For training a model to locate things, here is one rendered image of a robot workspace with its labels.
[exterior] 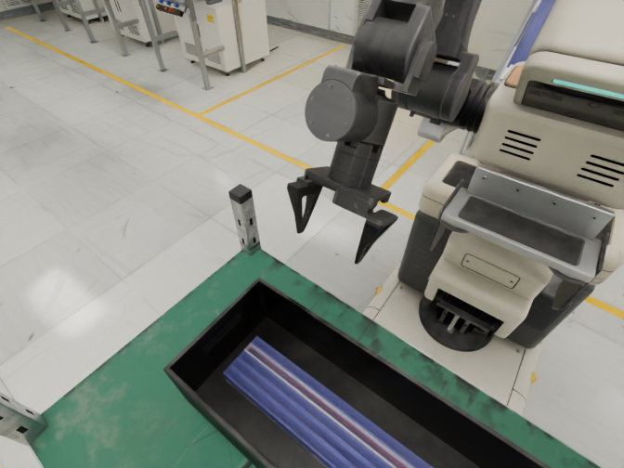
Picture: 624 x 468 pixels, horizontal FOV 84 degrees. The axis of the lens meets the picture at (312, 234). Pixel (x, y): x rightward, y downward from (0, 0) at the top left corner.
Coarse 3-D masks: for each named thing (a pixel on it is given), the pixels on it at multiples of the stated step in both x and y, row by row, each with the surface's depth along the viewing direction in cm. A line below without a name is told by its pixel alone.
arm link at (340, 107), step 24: (432, 48) 36; (336, 72) 32; (360, 72) 32; (408, 72) 36; (312, 96) 34; (336, 96) 33; (360, 96) 33; (312, 120) 34; (336, 120) 33; (360, 120) 33
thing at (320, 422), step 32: (256, 352) 50; (256, 384) 47; (288, 384) 47; (320, 384) 47; (288, 416) 44; (320, 416) 44; (352, 416) 44; (320, 448) 42; (352, 448) 42; (384, 448) 42
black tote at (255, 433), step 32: (256, 288) 51; (224, 320) 47; (256, 320) 56; (288, 320) 53; (320, 320) 46; (192, 352) 44; (224, 352) 51; (288, 352) 53; (320, 352) 53; (352, 352) 46; (192, 384) 48; (224, 384) 50; (352, 384) 50; (384, 384) 46; (416, 384) 40; (224, 416) 47; (256, 416) 47; (384, 416) 47; (416, 416) 46; (448, 416) 40; (256, 448) 44; (288, 448) 44; (416, 448) 44; (448, 448) 44; (480, 448) 40; (512, 448) 36
